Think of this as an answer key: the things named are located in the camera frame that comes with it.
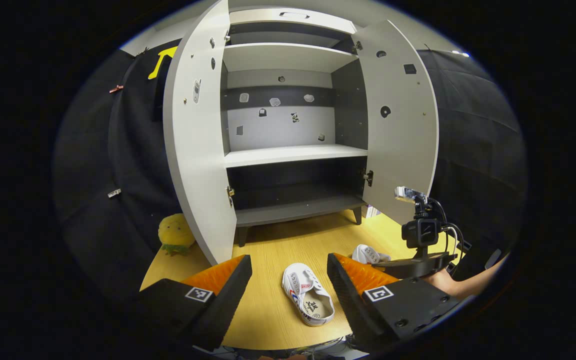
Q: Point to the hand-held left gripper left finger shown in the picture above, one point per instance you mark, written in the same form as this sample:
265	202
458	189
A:
228	305

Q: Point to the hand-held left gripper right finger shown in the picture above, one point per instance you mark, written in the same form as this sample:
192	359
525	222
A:
350	310

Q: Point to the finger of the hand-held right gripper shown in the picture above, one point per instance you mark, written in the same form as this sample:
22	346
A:
418	267

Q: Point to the white canvas shoe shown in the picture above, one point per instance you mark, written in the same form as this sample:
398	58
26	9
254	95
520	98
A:
295	280
368	254

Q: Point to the white shoe cabinet door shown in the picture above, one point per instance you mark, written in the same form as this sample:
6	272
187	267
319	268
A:
198	165
403	160

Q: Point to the grey white shoe cabinet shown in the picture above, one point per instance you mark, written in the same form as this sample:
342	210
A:
288	155

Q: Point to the white cabinet drawer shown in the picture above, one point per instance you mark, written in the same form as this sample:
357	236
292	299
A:
263	17

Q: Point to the yellow plush toy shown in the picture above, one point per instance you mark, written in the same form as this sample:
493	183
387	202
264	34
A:
175	232

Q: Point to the white cloth clip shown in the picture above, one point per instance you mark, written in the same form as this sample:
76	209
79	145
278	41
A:
114	193

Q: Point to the small ceiling light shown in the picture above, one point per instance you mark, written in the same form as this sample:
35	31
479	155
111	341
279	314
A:
460	53

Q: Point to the red cloth clip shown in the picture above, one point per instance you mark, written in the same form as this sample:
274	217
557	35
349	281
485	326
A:
116	89

